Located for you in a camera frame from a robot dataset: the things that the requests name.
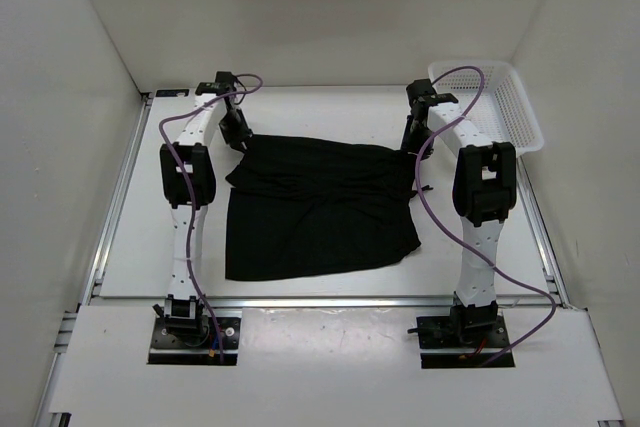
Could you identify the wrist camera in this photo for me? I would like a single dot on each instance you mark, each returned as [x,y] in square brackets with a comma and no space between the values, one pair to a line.
[224,82]
[421,92]

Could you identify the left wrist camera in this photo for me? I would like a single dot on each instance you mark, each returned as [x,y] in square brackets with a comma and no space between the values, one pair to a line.
[224,82]

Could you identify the aluminium left rail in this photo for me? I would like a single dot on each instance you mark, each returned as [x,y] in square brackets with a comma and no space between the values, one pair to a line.
[110,225]

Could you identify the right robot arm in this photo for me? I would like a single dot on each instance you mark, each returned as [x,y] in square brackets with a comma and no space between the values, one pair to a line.
[483,193]

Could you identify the small dark label sticker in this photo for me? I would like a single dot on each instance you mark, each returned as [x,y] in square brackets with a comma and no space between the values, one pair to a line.
[170,93]

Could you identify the aluminium front rail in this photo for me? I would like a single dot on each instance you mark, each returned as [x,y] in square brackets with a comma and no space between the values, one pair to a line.
[504,301]

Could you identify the aluminium rail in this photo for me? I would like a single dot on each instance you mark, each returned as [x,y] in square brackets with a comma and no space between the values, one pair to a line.
[110,225]
[504,301]

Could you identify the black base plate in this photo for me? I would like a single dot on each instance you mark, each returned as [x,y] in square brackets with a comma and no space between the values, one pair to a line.
[201,350]
[441,348]

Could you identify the black shorts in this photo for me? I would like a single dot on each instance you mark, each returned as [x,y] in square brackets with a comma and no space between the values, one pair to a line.
[303,207]

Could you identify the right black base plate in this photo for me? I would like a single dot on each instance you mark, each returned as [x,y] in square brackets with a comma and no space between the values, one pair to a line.
[441,348]

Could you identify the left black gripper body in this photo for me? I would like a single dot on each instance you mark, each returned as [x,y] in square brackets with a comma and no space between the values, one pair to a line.
[235,129]

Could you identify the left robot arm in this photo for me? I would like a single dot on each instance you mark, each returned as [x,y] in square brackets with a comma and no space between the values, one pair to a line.
[189,187]

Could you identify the white perforated plastic basket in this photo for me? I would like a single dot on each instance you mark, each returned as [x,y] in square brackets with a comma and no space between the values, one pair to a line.
[500,108]

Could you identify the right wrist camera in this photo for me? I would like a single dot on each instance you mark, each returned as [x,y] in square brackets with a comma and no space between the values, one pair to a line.
[421,92]

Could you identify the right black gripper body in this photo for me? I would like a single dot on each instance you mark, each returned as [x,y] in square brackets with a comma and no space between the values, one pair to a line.
[416,138]

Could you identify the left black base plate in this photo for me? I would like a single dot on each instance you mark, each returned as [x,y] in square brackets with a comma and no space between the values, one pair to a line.
[201,350]

